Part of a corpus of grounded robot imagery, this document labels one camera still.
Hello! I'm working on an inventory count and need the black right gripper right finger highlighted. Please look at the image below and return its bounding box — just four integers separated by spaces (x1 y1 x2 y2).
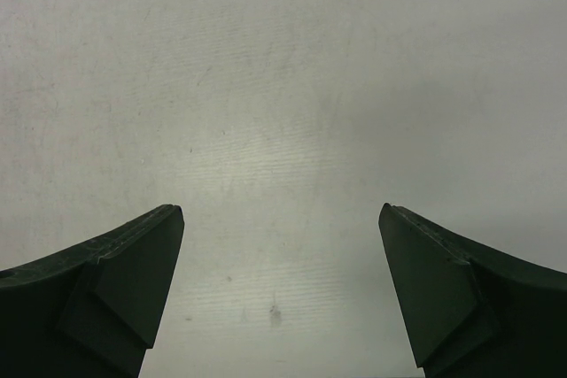
378 204 566 377

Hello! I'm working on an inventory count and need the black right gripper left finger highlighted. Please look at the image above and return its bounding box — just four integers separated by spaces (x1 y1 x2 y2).
1 204 184 377

